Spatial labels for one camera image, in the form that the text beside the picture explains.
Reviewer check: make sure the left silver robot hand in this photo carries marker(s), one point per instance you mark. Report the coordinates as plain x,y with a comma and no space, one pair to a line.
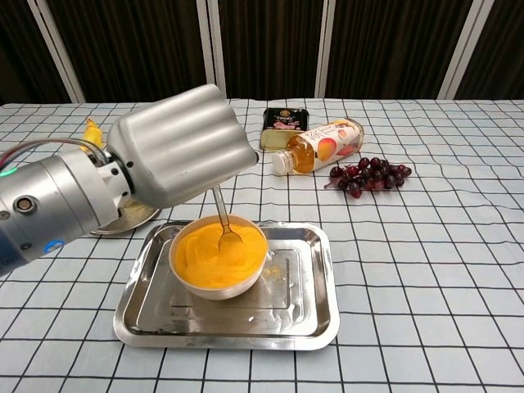
180,143

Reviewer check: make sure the clear plastic spoon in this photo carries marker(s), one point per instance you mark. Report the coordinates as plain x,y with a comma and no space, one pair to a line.
227,237

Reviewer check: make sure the white bowl of orange powder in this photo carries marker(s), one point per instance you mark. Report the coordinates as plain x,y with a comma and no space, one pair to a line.
204,266

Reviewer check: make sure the rectangular steel tray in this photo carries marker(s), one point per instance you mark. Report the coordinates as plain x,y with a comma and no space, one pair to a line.
286,311

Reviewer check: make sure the yellow rubber chicken toy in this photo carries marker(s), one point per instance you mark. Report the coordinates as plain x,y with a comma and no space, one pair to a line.
93,133

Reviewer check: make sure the round steel plate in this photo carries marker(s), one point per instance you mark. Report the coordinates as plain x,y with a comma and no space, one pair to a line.
131,221

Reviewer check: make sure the black square tin can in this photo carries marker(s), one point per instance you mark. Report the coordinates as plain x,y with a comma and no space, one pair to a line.
282,123

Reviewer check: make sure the dark folding screen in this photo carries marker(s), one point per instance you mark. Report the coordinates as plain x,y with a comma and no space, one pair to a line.
266,45

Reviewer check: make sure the peach juice plastic bottle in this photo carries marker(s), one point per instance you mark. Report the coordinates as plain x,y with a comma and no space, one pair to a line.
323,145

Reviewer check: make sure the purple grape bunch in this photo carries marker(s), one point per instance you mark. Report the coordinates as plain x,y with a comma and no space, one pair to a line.
368,178

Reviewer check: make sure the white checkered tablecloth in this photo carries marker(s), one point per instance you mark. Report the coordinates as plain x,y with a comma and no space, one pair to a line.
409,266

